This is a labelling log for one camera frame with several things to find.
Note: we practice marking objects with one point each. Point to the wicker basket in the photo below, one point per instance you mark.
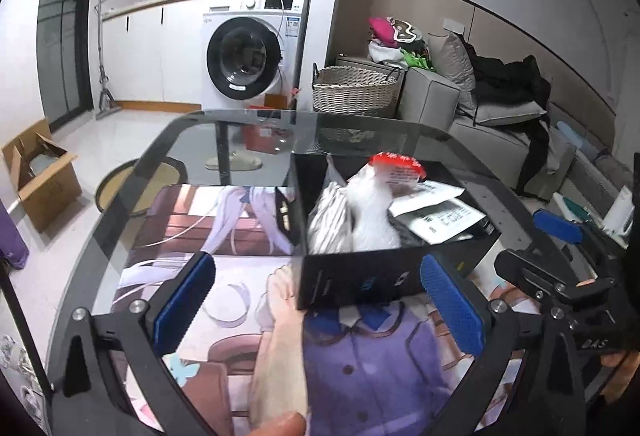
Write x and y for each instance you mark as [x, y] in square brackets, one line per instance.
[355, 90]

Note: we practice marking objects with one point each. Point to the purple bag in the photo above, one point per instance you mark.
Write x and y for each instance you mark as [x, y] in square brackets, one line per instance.
[12, 236]

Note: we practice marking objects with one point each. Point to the red and white packet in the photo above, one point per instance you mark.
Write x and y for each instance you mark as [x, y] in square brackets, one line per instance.
[400, 165]

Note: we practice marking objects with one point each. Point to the brown cardboard box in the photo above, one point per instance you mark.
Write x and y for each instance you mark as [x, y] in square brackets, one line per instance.
[50, 191]

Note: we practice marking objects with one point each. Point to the black cardboard box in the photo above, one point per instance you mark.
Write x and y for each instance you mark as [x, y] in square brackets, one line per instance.
[350, 281]

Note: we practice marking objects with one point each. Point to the colourful clothes pile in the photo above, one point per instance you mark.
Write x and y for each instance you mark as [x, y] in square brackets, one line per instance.
[387, 30]

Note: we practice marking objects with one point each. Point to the grey mop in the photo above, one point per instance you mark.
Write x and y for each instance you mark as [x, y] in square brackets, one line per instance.
[105, 90]

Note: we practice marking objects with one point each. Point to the person's right hand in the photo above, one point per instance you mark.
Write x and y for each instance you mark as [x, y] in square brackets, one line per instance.
[615, 360]

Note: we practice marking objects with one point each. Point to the patterned slippers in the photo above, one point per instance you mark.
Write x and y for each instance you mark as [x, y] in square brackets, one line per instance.
[17, 366]

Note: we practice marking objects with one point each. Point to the white bubble wrap bag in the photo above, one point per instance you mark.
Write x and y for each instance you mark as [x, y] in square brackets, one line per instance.
[372, 216]

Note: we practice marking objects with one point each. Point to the printed desk mat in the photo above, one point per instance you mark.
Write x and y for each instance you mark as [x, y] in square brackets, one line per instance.
[200, 226]

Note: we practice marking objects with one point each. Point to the dark glass door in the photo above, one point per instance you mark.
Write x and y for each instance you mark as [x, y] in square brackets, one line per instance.
[70, 25]

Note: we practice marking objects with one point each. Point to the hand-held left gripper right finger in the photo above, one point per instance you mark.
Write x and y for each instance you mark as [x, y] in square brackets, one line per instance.
[452, 306]

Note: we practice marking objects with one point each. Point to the white washing machine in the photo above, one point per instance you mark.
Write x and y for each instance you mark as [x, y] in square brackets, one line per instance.
[220, 8]

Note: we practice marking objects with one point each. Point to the light blue roll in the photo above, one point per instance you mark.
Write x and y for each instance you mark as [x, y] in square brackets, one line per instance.
[569, 134]

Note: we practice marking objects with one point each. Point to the wall switch panel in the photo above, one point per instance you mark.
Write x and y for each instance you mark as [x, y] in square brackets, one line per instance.
[453, 24]

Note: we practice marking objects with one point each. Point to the grey upright pillow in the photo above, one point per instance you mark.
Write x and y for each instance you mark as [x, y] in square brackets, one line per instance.
[450, 65]

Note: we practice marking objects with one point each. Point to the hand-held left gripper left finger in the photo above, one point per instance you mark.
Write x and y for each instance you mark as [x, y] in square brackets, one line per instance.
[182, 301]

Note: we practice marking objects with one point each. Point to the white kitchen cabinet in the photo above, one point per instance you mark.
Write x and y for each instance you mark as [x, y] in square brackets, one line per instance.
[150, 55]

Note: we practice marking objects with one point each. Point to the white paper leaflet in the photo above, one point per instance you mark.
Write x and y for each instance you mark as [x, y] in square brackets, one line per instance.
[430, 193]

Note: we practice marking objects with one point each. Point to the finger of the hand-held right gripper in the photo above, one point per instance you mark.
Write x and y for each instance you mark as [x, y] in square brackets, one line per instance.
[557, 226]
[530, 273]

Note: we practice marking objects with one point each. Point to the person's left hand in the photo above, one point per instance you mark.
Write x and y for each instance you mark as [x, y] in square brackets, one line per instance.
[280, 426]

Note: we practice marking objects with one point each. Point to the red box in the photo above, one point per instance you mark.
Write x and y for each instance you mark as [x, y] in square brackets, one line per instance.
[267, 130]

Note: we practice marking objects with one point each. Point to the grey flat pillow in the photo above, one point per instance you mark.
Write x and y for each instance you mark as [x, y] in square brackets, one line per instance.
[507, 113]

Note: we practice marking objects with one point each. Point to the black jacket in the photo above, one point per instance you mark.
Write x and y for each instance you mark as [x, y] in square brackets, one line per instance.
[505, 75]

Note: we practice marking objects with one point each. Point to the black printed leaflet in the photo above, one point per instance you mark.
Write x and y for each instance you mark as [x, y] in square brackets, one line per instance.
[450, 223]

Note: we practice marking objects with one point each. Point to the round dark stool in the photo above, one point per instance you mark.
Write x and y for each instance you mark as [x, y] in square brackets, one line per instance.
[135, 186]

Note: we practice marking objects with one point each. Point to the grey sofa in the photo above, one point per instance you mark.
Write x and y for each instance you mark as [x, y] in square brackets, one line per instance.
[427, 95]

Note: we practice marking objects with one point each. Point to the striped plastic bag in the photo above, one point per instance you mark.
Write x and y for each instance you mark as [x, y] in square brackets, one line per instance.
[330, 221]

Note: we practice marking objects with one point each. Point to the beige slipper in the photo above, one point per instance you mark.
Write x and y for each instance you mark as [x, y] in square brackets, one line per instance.
[240, 160]

